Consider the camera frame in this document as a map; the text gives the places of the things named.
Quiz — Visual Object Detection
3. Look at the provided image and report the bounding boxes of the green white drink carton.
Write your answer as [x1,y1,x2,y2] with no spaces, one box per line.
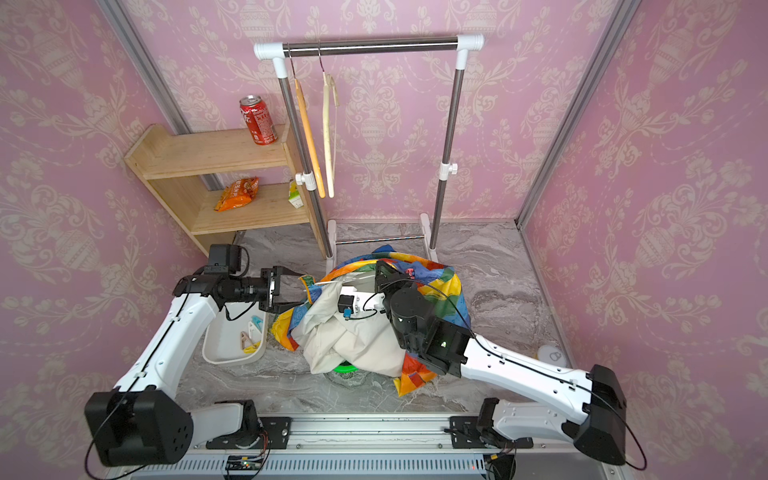
[288,180,304,209]

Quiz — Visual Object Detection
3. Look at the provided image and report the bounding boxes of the yellow white round container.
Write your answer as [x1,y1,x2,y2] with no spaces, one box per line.
[536,344,569,367]

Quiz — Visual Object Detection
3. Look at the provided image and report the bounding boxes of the white clothespin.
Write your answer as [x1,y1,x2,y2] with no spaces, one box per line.
[247,322,261,342]

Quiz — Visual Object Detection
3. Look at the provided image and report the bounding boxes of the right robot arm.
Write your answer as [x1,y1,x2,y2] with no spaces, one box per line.
[375,260,636,466]

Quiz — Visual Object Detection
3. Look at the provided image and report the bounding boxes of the white plastic bin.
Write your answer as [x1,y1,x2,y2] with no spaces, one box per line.
[202,302,269,367]

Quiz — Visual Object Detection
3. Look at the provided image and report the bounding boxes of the rainbow striped jacket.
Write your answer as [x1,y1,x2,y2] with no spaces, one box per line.
[271,245,471,396]

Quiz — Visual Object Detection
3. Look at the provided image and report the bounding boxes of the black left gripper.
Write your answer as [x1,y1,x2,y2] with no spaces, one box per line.
[230,264,304,313]

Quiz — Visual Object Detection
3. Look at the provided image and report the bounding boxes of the yellow clothespin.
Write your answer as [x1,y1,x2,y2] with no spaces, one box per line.
[243,342,260,355]

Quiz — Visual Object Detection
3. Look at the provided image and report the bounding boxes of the wooden clothes hanger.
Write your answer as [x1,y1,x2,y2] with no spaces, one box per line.
[288,51,326,199]
[318,50,340,198]

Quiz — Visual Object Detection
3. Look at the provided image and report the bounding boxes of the teal clothespin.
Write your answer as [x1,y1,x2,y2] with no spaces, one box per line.
[251,316,263,333]

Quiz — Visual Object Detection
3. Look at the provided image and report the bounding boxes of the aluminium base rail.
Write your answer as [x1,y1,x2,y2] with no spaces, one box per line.
[105,414,632,479]

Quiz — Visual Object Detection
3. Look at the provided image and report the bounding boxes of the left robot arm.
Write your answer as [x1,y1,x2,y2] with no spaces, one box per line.
[84,244,293,473]

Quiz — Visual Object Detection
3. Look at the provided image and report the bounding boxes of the red soda can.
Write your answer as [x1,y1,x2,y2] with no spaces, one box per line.
[239,95,278,146]

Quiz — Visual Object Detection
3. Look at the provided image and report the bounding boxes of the orange snack bag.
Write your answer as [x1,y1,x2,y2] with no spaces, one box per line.
[214,177,259,212]

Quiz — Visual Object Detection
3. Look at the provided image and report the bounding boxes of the wooden two-tier shelf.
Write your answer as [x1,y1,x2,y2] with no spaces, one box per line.
[124,124,327,255]

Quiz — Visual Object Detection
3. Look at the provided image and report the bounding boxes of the steel clothes rack white joints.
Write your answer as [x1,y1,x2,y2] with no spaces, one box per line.
[253,34,486,271]

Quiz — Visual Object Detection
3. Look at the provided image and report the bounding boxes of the green plastic basket tray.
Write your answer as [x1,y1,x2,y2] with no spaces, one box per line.
[333,362,359,376]

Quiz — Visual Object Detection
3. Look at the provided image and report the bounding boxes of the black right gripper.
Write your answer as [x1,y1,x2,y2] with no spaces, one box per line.
[379,261,420,356]

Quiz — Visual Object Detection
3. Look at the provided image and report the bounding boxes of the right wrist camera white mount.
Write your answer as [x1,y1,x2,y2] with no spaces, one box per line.
[337,286,385,321]

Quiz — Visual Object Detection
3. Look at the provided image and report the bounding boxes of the pink clothespin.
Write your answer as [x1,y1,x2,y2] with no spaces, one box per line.
[240,331,254,351]

